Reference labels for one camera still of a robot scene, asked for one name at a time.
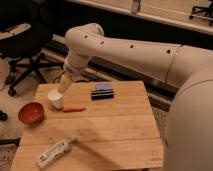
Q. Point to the black object at left edge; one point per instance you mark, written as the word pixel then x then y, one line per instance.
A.
pixel 3 116

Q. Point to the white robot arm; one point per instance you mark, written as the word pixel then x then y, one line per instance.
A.
pixel 188 142

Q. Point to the black office chair far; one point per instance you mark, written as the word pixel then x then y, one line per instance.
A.
pixel 207 12

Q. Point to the black striped sponge block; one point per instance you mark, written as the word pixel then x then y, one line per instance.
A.
pixel 102 94

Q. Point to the white tube bottle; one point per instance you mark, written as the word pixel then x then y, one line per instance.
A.
pixel 51 154

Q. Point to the blue sponge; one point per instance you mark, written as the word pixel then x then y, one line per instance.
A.
pixel 103 86

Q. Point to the white paper cup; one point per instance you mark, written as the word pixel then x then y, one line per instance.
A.
pixel 55 98

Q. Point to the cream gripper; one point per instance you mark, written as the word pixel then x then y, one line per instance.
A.
pixel 65 82

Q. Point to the black office chair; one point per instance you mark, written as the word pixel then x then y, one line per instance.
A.
pixel 22 37
pixel 207 12

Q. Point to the red bowl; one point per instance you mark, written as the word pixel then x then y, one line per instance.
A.
pixel 31 113

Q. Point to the orange pepper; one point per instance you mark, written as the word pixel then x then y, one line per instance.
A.
pixel 73 109

